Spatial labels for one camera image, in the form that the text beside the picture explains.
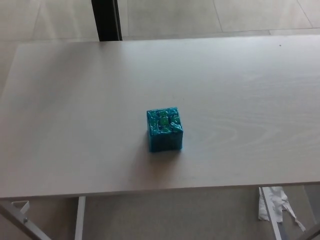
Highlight blue green cube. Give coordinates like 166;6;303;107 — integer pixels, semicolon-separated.
146;105;185;153

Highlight crumpled white paper strip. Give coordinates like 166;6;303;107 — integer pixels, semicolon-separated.
257;186;307;232

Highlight white diagonal table brace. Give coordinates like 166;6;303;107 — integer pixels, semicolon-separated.
0;199;48;240

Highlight black vertical door post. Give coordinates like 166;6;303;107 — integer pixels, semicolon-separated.
91;0;123;42

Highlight white metal corner bracket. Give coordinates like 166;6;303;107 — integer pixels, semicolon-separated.
11;200;31;223

